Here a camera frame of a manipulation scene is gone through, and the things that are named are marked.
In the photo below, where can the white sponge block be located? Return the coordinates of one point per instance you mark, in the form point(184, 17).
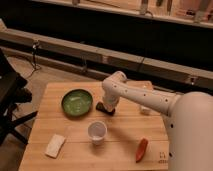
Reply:
point(54, 145)

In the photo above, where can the orange carrot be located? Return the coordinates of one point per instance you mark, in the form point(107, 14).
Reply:
point(141, 150)

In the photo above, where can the black office chair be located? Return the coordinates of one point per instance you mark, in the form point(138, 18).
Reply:
point(12, 92)

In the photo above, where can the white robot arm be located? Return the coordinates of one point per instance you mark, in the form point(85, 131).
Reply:
point(191, 137)

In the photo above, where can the black eraser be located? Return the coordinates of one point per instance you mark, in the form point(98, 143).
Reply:
point(100, 107)

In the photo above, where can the green bowl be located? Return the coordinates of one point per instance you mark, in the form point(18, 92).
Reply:
point(77, 102)

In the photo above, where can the white plastic cup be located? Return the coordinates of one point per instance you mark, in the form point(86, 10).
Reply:
point(97, 131)

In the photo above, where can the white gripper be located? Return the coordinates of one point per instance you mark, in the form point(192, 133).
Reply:
point(109, 103)

